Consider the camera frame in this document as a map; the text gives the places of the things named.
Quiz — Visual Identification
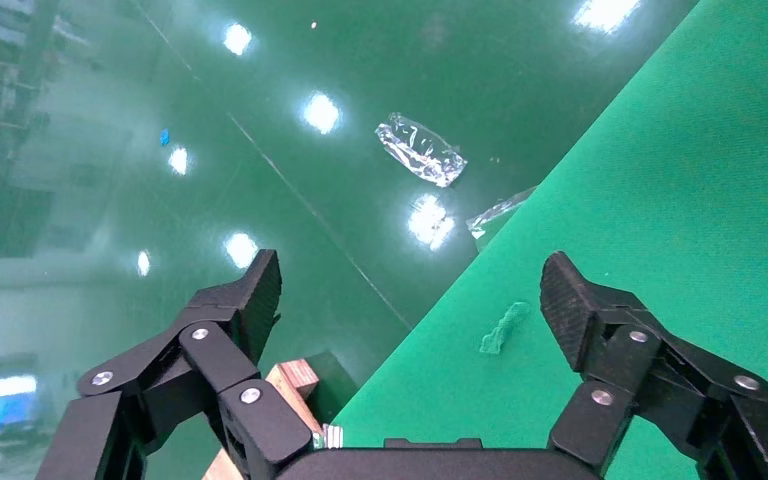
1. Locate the clear plastic film scrap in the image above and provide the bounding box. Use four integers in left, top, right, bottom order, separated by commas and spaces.
466, 186, 539, 253

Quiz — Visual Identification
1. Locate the wooden board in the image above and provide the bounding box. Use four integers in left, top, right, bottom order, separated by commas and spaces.
201, 357, 332, 480

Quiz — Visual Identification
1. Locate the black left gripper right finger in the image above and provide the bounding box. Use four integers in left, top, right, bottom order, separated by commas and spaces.
539, 250, 768, 480

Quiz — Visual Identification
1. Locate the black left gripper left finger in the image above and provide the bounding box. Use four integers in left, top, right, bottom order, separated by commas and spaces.
34, 248, 314, 480

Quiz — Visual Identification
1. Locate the green table cloth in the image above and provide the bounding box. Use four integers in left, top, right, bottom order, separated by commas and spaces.
330, 0, 768, 480

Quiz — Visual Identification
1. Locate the small green cloth scrap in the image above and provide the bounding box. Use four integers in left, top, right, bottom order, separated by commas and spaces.
478, 301, 532, 356

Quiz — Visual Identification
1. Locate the clear crumpled plastic wrapper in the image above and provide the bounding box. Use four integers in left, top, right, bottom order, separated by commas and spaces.
374, 111, 469, 189

